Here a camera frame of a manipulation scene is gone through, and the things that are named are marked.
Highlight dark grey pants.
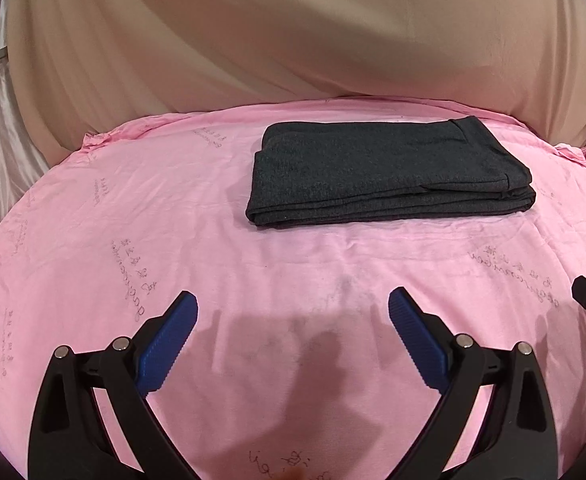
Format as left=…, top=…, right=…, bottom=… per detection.
left=245, top=116, right=536, bottom=228

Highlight beige curtain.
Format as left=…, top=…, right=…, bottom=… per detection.
left=8, top=0, right=586, bottom=164

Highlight pink bed sheet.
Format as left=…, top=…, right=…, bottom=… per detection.
left=0, top=100, right=586, bottom=479

